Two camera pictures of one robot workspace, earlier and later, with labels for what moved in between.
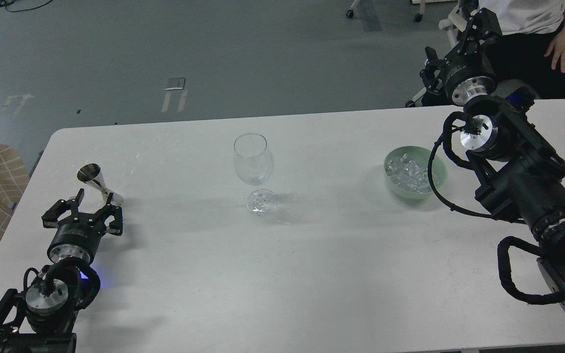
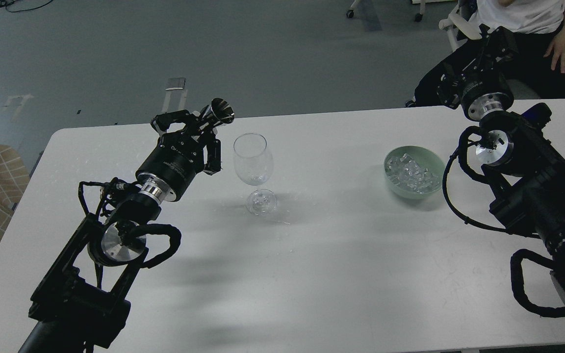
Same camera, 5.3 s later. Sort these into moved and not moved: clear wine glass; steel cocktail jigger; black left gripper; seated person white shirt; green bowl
Moved: steel cocktail jigger; black left gripper
Not moved: seated person white shirt; clear wine glass; green bowl
